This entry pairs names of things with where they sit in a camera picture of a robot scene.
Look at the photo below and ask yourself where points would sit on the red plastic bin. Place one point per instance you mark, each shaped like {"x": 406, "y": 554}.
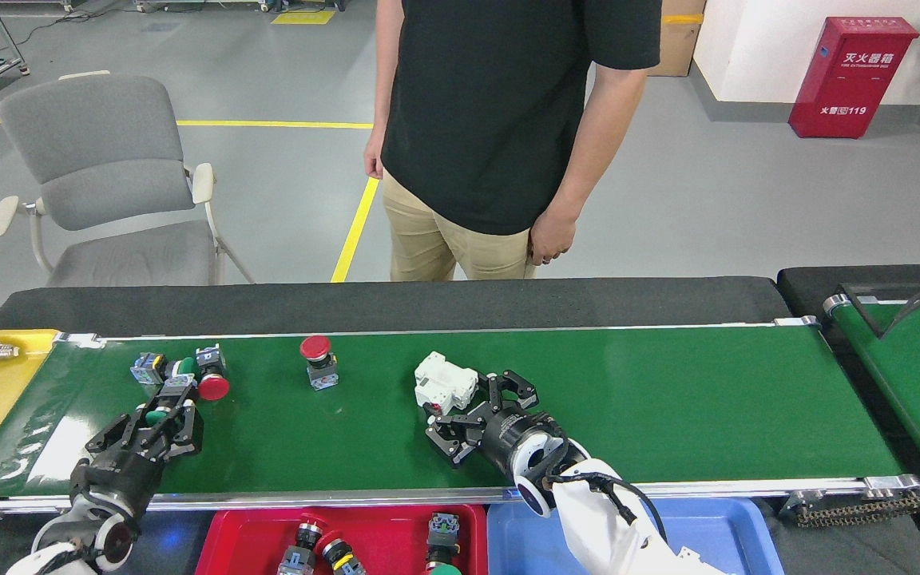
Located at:
{"x": 388, "y": 543}

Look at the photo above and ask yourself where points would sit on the person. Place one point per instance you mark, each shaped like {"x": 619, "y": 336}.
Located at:
{"x": 492, "y": 104}

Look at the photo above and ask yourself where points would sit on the person's left hand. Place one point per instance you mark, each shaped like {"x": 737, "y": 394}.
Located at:
{"x": 553, "y": 235}

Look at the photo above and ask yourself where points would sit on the blue plastic bin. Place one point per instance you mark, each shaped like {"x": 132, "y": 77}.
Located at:
{"x": 739, "y": 535}

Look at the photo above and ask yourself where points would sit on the long green conveyor belt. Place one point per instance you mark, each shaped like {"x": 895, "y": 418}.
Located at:
{"x": 668, "y": 399}

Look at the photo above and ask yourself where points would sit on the cardboard box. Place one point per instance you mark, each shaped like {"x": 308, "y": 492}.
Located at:
{"x": 680, "y": 48}

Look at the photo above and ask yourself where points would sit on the red fire extinguisher box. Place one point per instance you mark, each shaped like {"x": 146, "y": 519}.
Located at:
{"x": 851, "y": 80}

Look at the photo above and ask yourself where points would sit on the grey office chair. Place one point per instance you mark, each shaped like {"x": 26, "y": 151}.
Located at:
{"x": 93, "y": 136}

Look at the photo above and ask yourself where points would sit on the person's right forearm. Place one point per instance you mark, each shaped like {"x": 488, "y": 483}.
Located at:
{"x": 388, "y": 80}

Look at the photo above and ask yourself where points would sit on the person's right hand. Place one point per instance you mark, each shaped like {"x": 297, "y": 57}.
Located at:
{"x": 374, "y": 160}

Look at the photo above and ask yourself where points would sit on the person's left forearm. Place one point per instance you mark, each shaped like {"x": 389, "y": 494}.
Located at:
{"x": 580, "y": 168}

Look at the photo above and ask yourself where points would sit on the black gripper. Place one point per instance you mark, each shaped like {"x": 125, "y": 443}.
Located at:
{"x": 116, "y": 483}
{"x": 520, "y": 443}

